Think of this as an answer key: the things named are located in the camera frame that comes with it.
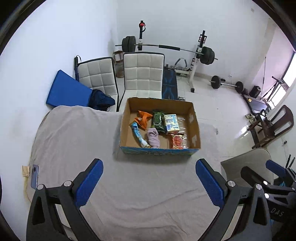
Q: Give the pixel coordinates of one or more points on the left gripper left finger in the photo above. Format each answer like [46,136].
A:
[44,222]

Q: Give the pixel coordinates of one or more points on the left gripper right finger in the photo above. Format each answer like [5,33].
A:
[254,220]

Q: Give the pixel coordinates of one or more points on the red snack packet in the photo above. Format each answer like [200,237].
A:
[178,141]

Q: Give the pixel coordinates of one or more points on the light blue snack stick packet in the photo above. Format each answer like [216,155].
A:
[142,142]

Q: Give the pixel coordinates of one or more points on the yellow blue tissue pack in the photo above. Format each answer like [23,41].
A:
[171,123]

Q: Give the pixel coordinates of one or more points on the pink sock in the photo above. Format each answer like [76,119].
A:
[153,138]

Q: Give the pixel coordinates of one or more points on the orange snack packet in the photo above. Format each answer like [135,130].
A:
[142,119]

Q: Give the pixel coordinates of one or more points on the green snack bag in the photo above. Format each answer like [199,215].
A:
[158,121]

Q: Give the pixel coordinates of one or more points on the blue smartphone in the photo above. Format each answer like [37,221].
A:
[34,176]

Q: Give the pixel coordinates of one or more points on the dark wooden chair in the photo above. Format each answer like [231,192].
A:
[265,130]

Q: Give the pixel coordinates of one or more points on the black treadmill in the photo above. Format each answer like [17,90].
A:
[254,104]

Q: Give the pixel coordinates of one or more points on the grey table cloth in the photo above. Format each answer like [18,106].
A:
[138,197]

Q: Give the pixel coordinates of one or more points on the barbell on floor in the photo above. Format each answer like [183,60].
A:
[217,82]

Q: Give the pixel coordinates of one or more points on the blue foam mat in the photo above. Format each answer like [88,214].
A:
[67,91]

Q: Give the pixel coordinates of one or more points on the dark blue cloth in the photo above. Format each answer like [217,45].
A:
[100,101]

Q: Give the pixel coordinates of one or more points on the cardboard box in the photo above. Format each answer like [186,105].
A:
[187,121]

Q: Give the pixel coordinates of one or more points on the small dumbbell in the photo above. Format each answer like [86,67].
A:
[180,98]

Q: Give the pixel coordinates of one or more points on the black blue weight bench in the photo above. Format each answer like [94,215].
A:
[169,85]

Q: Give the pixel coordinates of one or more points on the left white quilted chair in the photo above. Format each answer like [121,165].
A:
[98,74]

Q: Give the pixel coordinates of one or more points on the white quilted chair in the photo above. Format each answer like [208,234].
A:
[98,74]
[143,76]

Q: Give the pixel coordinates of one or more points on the white squat rack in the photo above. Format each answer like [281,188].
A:
[195,62]

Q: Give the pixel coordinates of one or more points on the right white quilted chair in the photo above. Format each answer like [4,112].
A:
[143,76]

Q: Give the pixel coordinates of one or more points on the barbell on rack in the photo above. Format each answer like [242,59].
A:
[205,54]

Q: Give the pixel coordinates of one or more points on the brown stool by wall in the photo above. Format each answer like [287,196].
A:
[118,61]

